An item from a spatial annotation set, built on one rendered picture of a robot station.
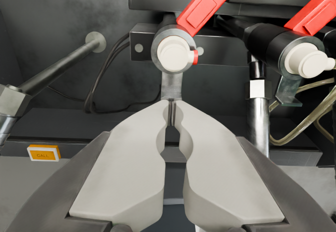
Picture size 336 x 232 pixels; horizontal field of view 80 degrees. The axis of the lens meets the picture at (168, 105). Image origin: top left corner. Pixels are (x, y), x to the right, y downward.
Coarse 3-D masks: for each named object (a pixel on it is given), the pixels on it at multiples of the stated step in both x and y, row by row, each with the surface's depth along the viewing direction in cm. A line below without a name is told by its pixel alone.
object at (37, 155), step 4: (56, 148) 37; (32, 152) 37; (36, 152) 37; (40, 152) 37; (44, 152) 37; (48, 152) 37; (52, 152) 37; (32, 156) 37; (36, 156) 37; (40, 156) 37; (44, 156) 37; (48, 156) 37; (52, 156) 37; (60, 156) 39
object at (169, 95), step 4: (164, 92) 14; (168, 92) 14; (172, 92) 14; (176, 92) 14; (180, 92) 14; (164, 96) 13; (168, 96) 13; (172, 96) 13; (176, 96) 13; (180, 96) 13; (168, 100) 13; (172, 100) 13; (176, 100) 13
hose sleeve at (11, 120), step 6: (0, 114) 12; (6, 114) 13; (0, 120) 12; (6, 120) 13; (12, 120) 13; (0, 126) 12; (6, 126) 13; (12, 126) 13; (0, 132) 12; (6, 132) 13; (0, 138) 13; (6, 138) 13; (0, 144) 13
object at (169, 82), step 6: (162, 72) 13; (162, 78) 13; (168, 78) 13; (174, 78) 13; (180, 78) 13; (162, 84) 14; (168, 84) 14; (174, 84) 14; (180, 84) 14; (162, 90) 14; (168, 90) 14; (174, 90) 14; (180, 90) 14
